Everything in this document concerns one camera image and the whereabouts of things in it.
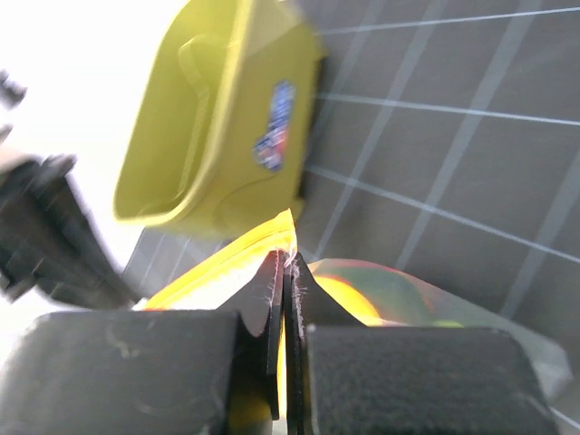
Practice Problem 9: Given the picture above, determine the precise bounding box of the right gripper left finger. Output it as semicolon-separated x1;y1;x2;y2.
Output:
1;250;285;434

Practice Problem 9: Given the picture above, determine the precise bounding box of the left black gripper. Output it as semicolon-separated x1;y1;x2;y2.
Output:
0;72;137;312

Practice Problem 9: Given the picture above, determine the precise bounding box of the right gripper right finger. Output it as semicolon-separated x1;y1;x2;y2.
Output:
284;257;557;434

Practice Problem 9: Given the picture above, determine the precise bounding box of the clear zip top bag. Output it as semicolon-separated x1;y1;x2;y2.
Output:
140;211;573;434

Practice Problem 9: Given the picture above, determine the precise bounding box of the olive green plastic basket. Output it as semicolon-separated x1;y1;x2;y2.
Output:
113;1;325;239

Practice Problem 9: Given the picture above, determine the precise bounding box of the black grid mat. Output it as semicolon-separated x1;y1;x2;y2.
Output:
121;0;580;435

